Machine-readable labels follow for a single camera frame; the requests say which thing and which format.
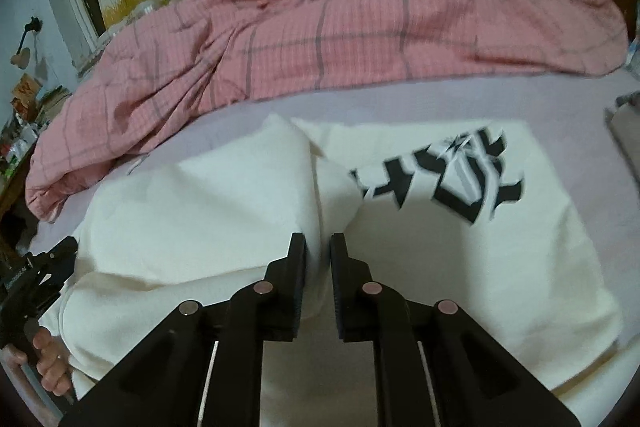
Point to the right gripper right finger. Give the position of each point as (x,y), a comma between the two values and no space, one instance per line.
(434,365)

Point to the cream printed hoodie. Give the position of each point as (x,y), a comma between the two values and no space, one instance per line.
(468,212)

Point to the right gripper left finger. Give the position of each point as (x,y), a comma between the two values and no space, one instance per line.
(202,365)

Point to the pink plaid quilt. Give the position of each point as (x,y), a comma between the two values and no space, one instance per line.
(192,57)

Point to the desk clutter pile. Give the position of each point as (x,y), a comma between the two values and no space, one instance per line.
(19,136)

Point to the orange cardboard box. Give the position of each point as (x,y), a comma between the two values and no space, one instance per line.
(25,93)

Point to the person's left hand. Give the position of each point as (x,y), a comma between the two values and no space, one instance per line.
(52,366)

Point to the pink floral bed sheet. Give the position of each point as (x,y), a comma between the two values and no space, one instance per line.
(565,115)

